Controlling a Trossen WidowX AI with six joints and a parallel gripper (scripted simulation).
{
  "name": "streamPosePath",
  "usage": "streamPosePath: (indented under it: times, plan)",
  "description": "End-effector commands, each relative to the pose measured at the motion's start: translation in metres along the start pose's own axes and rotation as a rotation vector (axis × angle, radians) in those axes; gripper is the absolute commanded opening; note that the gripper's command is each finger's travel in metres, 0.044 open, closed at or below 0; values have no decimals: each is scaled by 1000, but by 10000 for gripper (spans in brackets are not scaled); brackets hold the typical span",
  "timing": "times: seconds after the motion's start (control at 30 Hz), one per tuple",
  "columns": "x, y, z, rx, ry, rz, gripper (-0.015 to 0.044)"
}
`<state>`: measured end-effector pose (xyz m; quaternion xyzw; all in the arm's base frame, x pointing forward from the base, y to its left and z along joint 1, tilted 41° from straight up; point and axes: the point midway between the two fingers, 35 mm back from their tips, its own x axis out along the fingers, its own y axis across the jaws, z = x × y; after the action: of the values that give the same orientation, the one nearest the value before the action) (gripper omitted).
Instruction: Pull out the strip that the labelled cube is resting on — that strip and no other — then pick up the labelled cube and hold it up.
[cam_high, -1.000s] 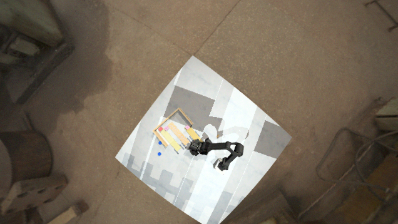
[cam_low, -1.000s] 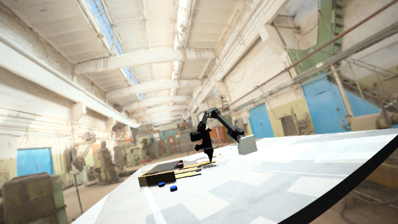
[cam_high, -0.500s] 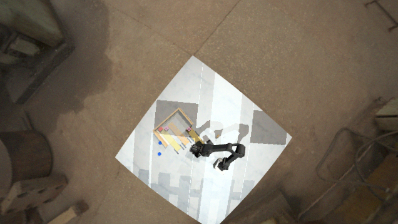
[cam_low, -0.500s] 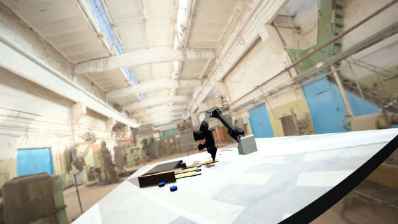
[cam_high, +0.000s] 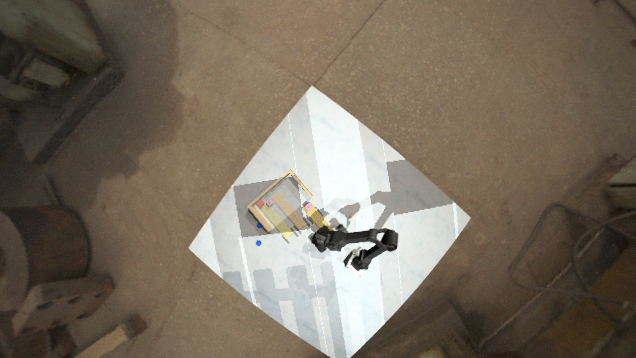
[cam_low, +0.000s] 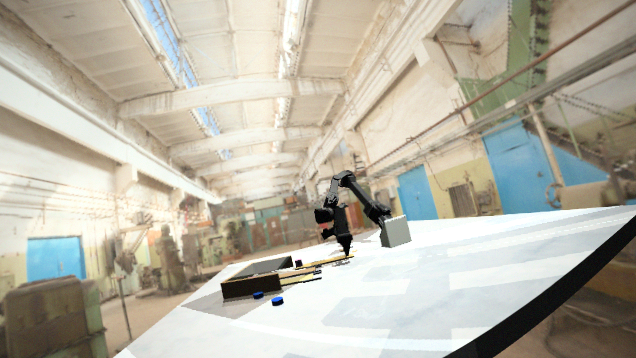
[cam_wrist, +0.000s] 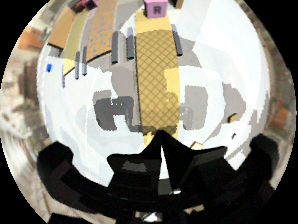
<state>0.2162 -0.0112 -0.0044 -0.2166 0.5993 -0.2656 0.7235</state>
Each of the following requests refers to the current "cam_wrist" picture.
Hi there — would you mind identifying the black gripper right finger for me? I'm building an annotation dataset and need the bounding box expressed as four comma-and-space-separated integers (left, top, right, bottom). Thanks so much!
161, 129, 229, 193

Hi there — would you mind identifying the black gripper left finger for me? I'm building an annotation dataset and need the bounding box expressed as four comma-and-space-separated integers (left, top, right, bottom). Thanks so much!
106, 129, 162, 188

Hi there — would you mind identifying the purple labelled cube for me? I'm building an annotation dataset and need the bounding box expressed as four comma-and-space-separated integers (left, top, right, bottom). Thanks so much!
144, 0, 168, 19

